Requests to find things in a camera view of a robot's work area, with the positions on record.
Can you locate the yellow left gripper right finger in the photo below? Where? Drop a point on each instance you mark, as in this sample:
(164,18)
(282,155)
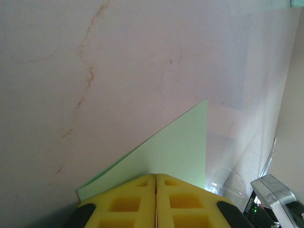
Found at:
(190,206)

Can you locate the mint green zip pouch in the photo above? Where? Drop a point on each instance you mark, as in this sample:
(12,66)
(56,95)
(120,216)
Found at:
(298,2)

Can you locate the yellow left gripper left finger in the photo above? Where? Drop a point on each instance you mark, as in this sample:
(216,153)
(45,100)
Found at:
(123,206)

